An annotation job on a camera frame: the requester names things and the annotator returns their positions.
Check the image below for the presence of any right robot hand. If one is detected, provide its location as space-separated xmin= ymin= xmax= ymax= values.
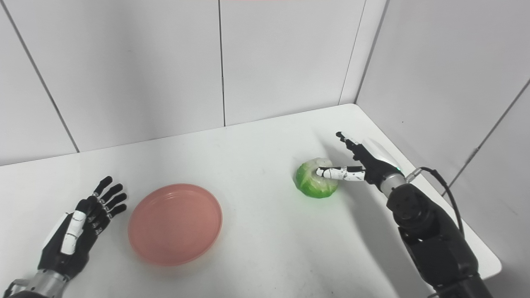
xmin=316 ymin=131 xmax=405 ymax=191

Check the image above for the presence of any green cabbage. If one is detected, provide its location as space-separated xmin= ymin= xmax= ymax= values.
xmin=294 ymin=157 xmax=339 ymax=199

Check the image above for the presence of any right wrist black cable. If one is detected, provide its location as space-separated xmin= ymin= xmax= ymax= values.
xmin=406 ymin=167 xmax=465 ymax=238

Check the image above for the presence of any pink plate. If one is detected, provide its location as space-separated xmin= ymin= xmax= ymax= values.
xmin=128 ymin=184 xmax=223 ymax=267

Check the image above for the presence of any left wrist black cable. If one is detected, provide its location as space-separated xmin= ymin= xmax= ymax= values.
xmin=1 ymin=278 xmax=29 ymax=295

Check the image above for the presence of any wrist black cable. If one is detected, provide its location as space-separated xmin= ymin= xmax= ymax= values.
xmin=406 ymin=167 xmax=465 ymax=238
xmin=1 ymin=278 xmax=29 ymax=295

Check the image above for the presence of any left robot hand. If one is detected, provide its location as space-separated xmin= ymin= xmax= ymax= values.
xmin=37 ymin=175 xmax=128 ymax=281

